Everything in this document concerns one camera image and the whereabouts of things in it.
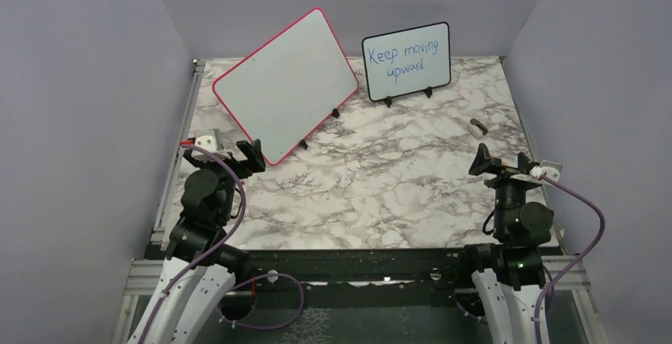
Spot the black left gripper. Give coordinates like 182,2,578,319
186,138,265,222

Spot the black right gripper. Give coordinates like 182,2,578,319
469,142,539,236

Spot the red framed whiteboard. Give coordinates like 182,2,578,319
212,8,359,166

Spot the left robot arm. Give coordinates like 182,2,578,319
128,137,266,343

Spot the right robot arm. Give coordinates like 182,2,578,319
457,143,554,343

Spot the small whiteboard eraser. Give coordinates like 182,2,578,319
468,118,489,140

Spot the black framed written whiteboard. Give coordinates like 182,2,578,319
361,21,452,106

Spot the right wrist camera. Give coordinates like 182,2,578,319
529,160,563,182

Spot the black aluminium base frame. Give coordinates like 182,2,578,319
111,247,610,344

